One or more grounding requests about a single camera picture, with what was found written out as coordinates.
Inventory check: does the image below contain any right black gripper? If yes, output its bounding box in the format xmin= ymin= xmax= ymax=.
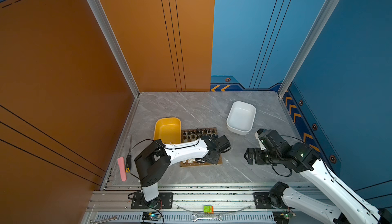
xmin=241 ymin=147 xmax=281 ymax=165

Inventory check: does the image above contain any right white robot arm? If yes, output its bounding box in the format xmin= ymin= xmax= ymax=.
xmin=244 ymin=138 xmax=392 ymax=224

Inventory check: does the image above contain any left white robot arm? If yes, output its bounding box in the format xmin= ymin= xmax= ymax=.
xmin=134 ymin=135 xmax=231 ymax=202

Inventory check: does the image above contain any wooden chess board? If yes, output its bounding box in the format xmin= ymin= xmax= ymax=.
xmin=180 ymin=128 xmax=218 ymax=167

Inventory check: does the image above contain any right circuit board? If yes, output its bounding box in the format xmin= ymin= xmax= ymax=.
xmin=273 ymin=212 xmax=297 ymax=224

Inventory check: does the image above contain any circuit board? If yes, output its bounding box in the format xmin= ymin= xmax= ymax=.
xmin=141 ymin=212 xmax=163 ymax=224
xmin=273 ymin=212 xmax=297 ymax=224

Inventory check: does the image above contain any left circuit board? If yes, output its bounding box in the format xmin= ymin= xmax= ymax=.
xmin=141 ymin=212 xmax=163 ymax=224

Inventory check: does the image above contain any white plastic tray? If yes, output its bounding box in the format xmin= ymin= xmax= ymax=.
xmin=227 ymin=101 xmax=257 ymax=136

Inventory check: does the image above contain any yellow plastic tray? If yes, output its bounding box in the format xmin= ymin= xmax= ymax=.
xmin=154 ymin=117 xmax=182 ymax=144

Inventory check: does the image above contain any green orange small block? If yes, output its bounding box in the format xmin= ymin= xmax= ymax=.
xmin=203 ymin=205 xmax=214 ymax=214

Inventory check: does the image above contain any silver wrench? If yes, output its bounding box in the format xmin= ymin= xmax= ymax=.
xmin=191 ymin=214 xmax=224 ymax=222

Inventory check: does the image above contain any black yellow screwdriver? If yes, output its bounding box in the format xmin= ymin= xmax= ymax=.
xmin=125 ymin=135 xmax=133 ymax=174

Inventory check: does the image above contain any pink eraser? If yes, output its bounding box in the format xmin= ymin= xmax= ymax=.
xmin=117 ymin=157 xmax=127 ymax=182

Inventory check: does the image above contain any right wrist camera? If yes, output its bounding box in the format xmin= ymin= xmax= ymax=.
xmin=255 ymin=129 xmax=269 ymax=150

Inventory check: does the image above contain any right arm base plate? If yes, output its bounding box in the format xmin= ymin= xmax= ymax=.
xmin=253 ymin=192 xmax=273 ymax=209

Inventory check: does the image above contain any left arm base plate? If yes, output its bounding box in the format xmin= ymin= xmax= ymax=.
xmin=128 ymin=191 xmax=174 ymax=210

